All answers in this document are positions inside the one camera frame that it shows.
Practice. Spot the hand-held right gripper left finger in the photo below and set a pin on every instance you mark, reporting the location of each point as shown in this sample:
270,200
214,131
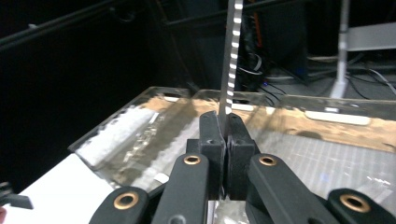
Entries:
211,133

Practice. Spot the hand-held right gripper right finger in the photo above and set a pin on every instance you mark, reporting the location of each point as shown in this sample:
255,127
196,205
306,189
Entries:
238,140

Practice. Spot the metal serrated knife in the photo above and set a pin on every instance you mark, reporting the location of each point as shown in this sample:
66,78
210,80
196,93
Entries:
225,62

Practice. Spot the transparent brown plastic bin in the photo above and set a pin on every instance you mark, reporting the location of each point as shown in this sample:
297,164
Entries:
205,99
124,140
327,155

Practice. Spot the white table mat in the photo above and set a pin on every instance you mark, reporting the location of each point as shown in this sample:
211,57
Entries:
62,193

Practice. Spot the black metal stand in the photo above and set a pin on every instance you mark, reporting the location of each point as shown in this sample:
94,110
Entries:
56,23

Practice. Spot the white metal table frame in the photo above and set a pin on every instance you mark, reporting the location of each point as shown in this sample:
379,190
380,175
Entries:
342,46

